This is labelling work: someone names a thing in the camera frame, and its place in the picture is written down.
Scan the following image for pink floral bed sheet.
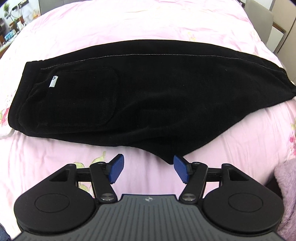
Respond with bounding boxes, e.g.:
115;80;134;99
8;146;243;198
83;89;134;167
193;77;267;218
0;0;296;232

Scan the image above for purple fuzzy blanket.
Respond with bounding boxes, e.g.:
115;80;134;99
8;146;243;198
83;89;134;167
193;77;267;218
274;160;296;241

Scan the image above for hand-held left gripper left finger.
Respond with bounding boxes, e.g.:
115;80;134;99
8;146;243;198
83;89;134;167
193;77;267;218
48;153;125;204

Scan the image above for cluttered desk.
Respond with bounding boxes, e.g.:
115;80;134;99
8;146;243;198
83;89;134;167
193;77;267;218
0;0;41;50

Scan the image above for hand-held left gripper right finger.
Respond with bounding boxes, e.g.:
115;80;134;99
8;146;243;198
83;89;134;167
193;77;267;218
173;155;250;203

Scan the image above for white cabinet door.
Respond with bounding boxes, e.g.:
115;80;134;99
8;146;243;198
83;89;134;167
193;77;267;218
266;23;286;52

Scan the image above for black pants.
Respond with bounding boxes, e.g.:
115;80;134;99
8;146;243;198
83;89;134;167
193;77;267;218
8;39;296;165

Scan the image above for grey chair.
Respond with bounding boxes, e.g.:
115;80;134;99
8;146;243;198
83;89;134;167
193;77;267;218
245;0;274;27

